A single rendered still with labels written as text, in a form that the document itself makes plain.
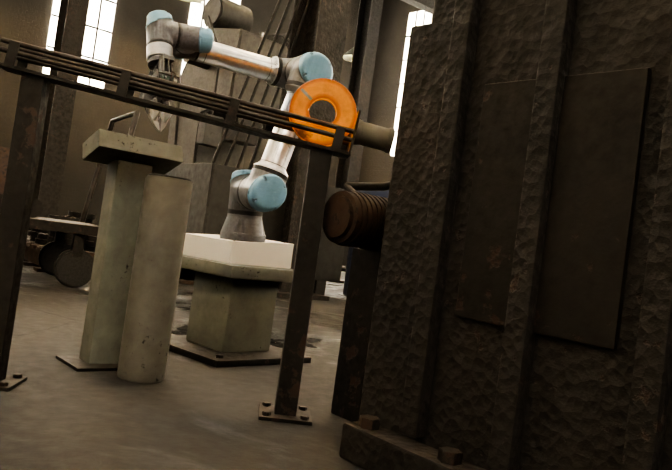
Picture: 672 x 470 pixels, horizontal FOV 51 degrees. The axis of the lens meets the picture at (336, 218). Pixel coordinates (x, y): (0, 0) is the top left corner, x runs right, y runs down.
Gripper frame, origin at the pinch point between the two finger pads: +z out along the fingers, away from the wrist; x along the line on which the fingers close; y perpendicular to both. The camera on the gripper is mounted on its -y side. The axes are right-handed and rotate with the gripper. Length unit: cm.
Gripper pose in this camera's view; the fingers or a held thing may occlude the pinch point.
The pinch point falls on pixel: (158, 127)
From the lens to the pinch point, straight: 205.9
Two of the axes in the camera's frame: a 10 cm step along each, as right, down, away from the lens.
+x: 7.5, 1.2, 6.5
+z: 0.9, 9.5, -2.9
